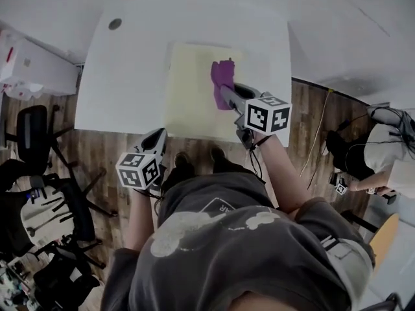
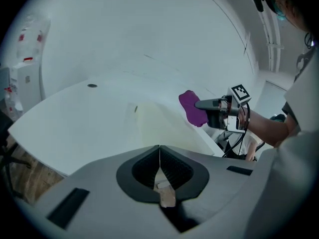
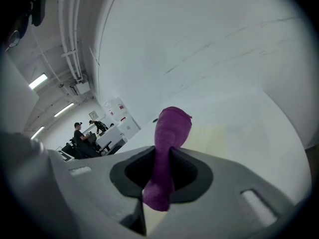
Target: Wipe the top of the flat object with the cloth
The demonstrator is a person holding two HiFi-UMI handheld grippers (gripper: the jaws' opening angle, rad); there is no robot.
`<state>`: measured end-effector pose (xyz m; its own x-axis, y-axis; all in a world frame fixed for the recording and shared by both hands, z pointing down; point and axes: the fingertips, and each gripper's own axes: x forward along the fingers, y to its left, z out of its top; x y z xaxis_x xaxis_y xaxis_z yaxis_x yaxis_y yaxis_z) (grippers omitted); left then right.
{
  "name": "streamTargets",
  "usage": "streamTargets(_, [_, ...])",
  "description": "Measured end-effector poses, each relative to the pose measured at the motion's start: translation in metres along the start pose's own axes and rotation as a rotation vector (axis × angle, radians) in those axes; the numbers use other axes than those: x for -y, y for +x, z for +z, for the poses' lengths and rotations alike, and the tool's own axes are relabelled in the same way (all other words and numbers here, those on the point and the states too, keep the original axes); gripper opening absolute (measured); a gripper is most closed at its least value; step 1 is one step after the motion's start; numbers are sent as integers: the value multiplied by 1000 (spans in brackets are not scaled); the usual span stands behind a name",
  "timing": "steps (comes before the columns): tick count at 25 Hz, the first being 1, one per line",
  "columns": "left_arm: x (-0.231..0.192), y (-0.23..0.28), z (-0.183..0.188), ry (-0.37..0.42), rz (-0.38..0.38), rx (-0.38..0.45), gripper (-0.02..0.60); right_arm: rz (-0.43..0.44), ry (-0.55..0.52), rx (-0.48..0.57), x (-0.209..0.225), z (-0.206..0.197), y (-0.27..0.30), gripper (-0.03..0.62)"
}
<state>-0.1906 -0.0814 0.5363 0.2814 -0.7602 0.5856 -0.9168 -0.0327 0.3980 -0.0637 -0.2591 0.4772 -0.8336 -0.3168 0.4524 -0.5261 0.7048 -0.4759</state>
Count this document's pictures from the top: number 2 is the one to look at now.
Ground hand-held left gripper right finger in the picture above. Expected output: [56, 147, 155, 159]
[159, 144, 259, 239]

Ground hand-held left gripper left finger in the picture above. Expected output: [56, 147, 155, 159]
[22, 144, 181, 239]

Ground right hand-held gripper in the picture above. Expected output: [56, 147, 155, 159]
[194, 84, 252, 134]

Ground purple cloth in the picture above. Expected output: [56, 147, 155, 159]
[178, 90, 209, 128]

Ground person's right forearm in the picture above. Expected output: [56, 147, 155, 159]
[238, 107, 300, 148]

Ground white table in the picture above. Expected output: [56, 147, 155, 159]
[7, 75, 225, 178]

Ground white window blind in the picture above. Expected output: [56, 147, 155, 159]
[264, 80, 290, 119]

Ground person's grey t-shirt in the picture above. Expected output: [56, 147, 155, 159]
[245, 47, 319, 239]

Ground black office chair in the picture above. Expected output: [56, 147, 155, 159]
[0, 110, 33, 199]

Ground clear bottle red cap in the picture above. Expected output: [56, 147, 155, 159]
[3, 83, 24, 116]

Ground white cabinet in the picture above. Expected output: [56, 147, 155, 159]
[9, 61, 47, 110]

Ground clear plastic bag red labels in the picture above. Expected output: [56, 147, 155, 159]
[15, 18, 52, 65]

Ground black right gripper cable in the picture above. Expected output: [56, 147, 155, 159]
[222, 102, 251, 159]

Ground white wall conduit pipes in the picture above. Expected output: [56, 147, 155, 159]
[259, 7, 285, 72]

